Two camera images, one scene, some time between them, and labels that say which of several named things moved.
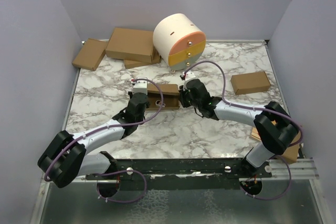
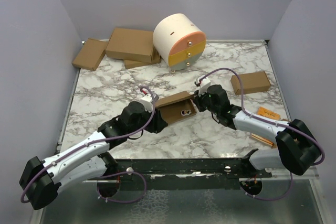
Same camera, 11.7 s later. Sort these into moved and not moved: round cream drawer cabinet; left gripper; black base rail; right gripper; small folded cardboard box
Moved: left gripper; right gripper
Not moved: black base rail; round cream drawer cabinet; small folded cardboard box
